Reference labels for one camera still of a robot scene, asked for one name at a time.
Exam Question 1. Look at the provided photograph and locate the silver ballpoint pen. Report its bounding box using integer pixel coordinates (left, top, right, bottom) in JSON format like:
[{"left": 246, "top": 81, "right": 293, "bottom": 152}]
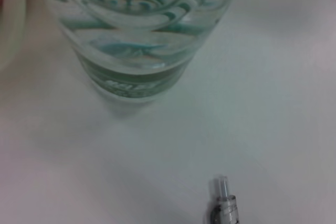
[{"left": 201, "top": 173, "right": 241, "bottom": 224}]

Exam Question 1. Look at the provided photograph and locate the clear water bottle green label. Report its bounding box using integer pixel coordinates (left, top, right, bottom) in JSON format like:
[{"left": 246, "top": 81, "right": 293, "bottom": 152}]
[{"left": 34, "top": 0, "right": 243, "bottom": 112}]

